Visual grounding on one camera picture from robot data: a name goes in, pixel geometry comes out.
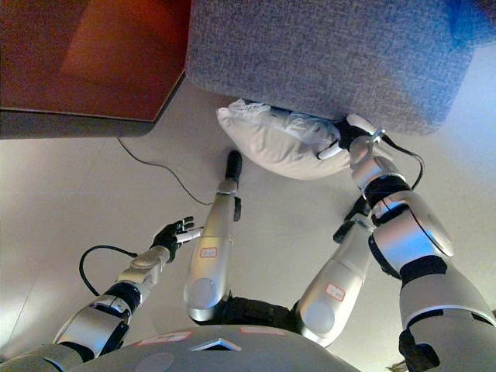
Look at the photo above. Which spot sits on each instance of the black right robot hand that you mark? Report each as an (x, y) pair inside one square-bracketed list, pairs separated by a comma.
[(350, 133)]

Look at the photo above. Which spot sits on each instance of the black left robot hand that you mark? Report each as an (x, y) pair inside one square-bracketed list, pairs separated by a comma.
[(168, 238)]

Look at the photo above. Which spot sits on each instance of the cream fringed square pillow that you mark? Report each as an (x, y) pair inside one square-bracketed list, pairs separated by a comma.
[(279, 147)]

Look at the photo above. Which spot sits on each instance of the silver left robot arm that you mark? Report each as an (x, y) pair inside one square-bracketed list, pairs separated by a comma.
[(112, 306)]

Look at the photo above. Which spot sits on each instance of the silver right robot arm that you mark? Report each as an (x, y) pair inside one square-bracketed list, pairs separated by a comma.
[(418, 240)]

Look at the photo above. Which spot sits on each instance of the grey fabric tub sofa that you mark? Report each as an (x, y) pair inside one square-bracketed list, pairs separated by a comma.
[(329, 54)]

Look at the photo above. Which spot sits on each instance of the silver left robot leg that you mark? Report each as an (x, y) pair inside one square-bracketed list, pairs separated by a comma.
[(213, 252)]

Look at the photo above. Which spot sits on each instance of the silver robot leg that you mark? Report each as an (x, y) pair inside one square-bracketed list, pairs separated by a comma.
[(213, 252), (337, 283)]

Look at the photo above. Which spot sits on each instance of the black robot pelvis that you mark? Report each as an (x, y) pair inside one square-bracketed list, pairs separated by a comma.
[(259, 310)]

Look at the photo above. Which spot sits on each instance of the grey robot torso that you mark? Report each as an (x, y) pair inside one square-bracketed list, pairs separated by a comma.
[(193, 356)]

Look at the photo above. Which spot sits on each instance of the silver right robot leg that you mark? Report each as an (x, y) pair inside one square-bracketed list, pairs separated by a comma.
[(337, 283)]

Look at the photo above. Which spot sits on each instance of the reddish-brown wooden cabinet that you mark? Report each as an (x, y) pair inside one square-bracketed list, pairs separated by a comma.
[(85, 58)]

